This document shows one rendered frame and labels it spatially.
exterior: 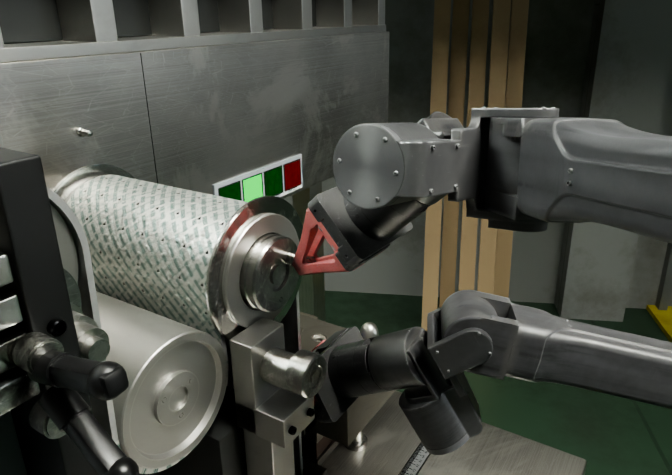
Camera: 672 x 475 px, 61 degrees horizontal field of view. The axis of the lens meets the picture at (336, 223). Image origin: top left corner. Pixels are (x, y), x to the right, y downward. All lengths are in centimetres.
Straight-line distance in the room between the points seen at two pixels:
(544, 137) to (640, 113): 251
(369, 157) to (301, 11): 80
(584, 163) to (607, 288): 280
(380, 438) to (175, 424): 42
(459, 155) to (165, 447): 35
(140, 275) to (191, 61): 42
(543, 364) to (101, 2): 67
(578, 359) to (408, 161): 29
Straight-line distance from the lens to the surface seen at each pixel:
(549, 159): 36
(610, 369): 59
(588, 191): 33
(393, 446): 88
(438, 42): 248
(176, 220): 57
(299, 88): 114
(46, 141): 78
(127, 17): 95
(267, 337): 54
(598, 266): 306
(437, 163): 37
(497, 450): 90
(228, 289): 52
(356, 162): 38
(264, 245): 53
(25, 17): 86
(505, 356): 56
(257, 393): 56
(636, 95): 285
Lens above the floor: 149
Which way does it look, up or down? 21 degrees down
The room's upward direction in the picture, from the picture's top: 1 degrees counter-clockwise
